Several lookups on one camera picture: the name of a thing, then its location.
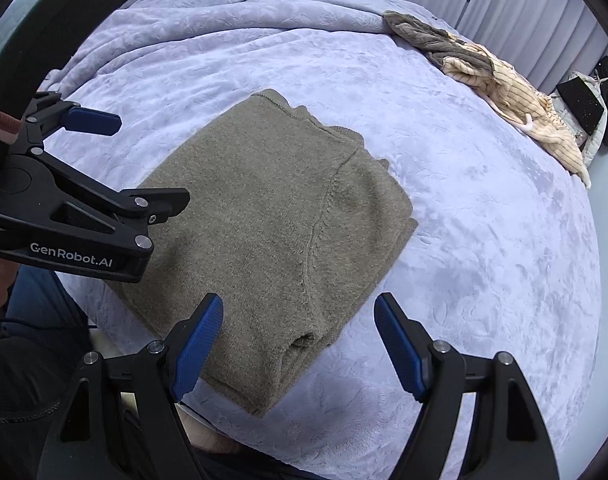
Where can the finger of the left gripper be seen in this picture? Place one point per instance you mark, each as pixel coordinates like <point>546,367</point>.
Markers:
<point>85,120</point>
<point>153,205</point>

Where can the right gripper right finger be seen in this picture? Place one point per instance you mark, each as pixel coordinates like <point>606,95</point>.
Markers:
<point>433,372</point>

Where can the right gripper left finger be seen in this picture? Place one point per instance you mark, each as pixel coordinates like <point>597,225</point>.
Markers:
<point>163,372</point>

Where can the olive green knit sweater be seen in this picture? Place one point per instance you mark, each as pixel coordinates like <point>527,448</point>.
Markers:
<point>290,222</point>

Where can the blue jeans leg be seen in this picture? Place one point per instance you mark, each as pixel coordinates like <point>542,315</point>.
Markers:
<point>41,311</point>

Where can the lavender plush bed blanket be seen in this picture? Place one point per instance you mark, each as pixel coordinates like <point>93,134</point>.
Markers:
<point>505,256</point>

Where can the cream and brown striped garment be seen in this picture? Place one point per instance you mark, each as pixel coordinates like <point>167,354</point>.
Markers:
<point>508,93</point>

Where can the black and white bag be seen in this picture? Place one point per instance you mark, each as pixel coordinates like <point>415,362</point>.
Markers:
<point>582,102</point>

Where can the grey pleated curtain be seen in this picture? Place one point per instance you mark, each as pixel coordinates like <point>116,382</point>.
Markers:
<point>544,40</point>

